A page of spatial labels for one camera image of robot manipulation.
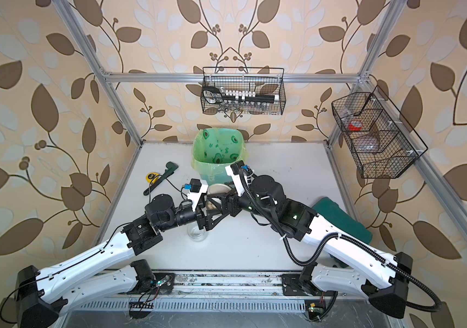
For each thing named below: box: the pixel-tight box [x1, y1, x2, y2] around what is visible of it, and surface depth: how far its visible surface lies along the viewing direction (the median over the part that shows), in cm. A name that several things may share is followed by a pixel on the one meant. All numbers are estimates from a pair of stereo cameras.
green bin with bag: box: [191, 127, 250, 186], surface depth 95 cm
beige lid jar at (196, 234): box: [187, 223, 209, 242], surface depth 85 cm
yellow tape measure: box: [145, 172, 160, 185], surface depth 107 cm
